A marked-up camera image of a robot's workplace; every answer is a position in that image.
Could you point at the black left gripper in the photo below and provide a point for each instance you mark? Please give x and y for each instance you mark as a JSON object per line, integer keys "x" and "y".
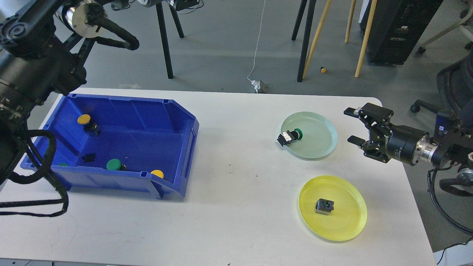
{"x": 177, "y": 5}

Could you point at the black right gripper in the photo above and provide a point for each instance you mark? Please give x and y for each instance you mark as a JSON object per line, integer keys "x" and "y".
{"x": 386, "y": 140}

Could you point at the green push button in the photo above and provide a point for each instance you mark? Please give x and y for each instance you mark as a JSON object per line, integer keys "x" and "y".
{"x": 288, "y": 137}

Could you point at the yellow push button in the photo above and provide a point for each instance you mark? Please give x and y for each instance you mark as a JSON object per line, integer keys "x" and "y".
{"x": 324, "y": 206}

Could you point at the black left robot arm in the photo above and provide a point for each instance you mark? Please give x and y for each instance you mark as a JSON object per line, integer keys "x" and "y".
{"x": 46, "y": 44}

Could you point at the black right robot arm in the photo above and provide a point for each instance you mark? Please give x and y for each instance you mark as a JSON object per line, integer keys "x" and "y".
{"x": 450, "y": 145}

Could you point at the light green plate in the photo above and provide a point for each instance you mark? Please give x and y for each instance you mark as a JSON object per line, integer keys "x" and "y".
{"x": 319, "y": 135}

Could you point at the yellow plate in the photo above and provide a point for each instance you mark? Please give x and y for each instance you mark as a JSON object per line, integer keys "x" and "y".
{"x": 349, "y": 214}

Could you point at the yellow button back left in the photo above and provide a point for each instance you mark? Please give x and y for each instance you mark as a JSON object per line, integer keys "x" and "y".
{"x": 90, "y": 127}

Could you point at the yellow button front edge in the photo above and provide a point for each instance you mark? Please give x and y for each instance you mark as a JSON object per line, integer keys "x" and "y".
{"x": 159, "y": 174}

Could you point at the green button front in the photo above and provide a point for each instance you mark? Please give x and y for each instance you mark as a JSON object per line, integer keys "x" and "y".
{"x": 115, "y": 165}

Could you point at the black tripod left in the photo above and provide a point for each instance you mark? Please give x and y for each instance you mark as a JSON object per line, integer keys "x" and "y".
{"x": 164, "y": 36}

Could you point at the black tripod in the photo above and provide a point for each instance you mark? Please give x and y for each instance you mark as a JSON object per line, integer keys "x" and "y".
{"x": 307, "y": 6}
{"x": 164, "y": 36}

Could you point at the white power adapter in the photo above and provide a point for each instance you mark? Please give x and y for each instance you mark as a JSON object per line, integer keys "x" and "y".
{"x": 260, "y": 87}

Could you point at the black computer tower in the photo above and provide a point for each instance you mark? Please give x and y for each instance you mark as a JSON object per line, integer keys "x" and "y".
{"x": 396, "y": 28}

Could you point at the black office chair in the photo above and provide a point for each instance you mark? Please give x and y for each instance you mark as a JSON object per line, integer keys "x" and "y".
{"x": 455, "y": 86}

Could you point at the black tripod right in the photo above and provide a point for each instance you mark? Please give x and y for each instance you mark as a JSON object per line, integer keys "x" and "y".
{"x": 307, "y": 6}

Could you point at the blue plastic storage bin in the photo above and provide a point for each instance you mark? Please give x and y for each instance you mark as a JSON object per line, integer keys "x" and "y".
{"x": 144, "y": 133}

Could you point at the small black part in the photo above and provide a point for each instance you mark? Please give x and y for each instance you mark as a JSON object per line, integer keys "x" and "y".
{"x": 91, "y": 157}

